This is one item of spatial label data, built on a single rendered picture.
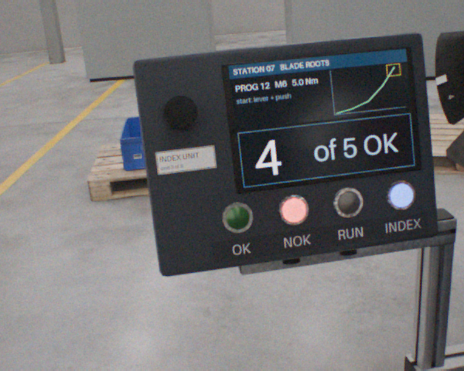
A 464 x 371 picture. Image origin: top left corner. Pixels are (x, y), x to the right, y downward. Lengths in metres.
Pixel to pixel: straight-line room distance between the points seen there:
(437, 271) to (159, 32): 7.55
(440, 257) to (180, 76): 0.35
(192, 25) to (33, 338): 6.12
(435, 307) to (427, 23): 6.12
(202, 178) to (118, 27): 7.71
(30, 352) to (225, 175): 1.97
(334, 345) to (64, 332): 1.08
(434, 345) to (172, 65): 0.45
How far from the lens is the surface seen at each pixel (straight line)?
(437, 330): 0.71
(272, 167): 0.50
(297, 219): 0.50
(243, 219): 0.49
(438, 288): 0.69
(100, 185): 3.71
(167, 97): 0.49
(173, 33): 8.05
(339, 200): 0.51
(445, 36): 1.46
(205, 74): 0.49
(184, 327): 2.35
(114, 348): 2.30
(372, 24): 6.57
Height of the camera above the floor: 1.32
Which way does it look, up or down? 21 degrees down
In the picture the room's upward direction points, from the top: 5 degrees counter-clockwise
